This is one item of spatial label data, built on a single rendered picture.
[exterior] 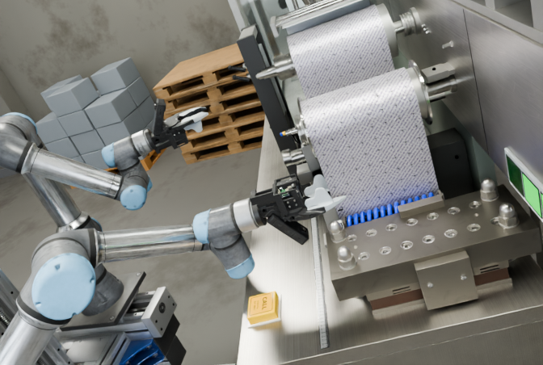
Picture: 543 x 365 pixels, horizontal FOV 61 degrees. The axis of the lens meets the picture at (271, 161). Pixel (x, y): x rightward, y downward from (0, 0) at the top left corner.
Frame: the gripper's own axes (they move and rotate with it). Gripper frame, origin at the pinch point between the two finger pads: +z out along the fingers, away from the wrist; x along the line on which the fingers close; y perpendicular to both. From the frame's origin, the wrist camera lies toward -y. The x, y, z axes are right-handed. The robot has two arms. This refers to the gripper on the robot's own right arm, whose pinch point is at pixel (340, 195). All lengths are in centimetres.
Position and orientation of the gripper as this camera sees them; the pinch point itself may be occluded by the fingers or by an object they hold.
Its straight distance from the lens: 108.6
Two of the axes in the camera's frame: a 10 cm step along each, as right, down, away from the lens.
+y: -3.5, -8.4, -4.3
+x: 0.3, -4.7, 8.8
